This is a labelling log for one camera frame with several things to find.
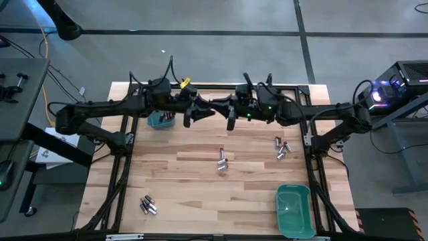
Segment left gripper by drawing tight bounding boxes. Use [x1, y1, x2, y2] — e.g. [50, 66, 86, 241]
[172, 85, 217, 129]

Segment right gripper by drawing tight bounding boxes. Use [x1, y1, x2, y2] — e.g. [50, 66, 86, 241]
[209, 72, 265, 131]

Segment dull teal plastic bin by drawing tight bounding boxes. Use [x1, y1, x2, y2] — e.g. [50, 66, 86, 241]
[146, 109, 177, 131]

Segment bright teal plastic bin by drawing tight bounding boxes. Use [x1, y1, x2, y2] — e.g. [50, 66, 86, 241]
[275, 183, 317, 240]

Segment black diagonal support bar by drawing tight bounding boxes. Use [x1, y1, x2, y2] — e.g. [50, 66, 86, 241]
[19, 122, 94, 168]

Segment white printed paper sheet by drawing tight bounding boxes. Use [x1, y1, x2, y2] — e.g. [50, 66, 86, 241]
[34, 126, 82, 171]

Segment black computer tower RGB lights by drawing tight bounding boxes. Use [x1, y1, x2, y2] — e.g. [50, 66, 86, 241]
[357, 60, 428, 117]

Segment dark grey desk top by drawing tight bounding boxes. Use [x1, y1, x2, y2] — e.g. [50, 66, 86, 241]
[0, 58, 51, 144]
[0, 139, 35, 224]

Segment desk with grey steel legs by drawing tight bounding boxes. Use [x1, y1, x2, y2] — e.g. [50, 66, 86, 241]
[369, 93, 428, 195]

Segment black desk leg with caster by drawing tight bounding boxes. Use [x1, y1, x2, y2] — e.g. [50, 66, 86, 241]
[19, 160, 38, 218]

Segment black clamp tool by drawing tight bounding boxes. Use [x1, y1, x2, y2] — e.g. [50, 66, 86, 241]
[0, 72, 29, 103]

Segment black hazard striped mat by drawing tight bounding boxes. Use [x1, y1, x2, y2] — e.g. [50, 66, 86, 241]
[354, 207, 421, 241]

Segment black computer mouse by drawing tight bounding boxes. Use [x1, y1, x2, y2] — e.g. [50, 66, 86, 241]
[0, 159, 15, 192]

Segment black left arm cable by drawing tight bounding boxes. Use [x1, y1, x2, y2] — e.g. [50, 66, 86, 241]
[128, 55, 183, 88]

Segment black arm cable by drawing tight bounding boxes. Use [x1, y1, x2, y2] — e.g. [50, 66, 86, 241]
[128, 55, 183, 88]
[351, 79, 375, 105]

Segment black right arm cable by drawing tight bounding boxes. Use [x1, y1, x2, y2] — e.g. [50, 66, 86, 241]
[351, 79, 375, 105]

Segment black floor cable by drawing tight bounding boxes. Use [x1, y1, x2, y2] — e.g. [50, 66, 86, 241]
[413, 1, 428, 15]
[367, 122, 428, 157]
[0, 31, 103, 127]

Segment black pedestal stand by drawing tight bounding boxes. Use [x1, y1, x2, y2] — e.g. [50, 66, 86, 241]
[35, 0, 84, 42]

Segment yellow cable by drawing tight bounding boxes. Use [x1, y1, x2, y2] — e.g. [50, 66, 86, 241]
[31, 6, 56, 128]

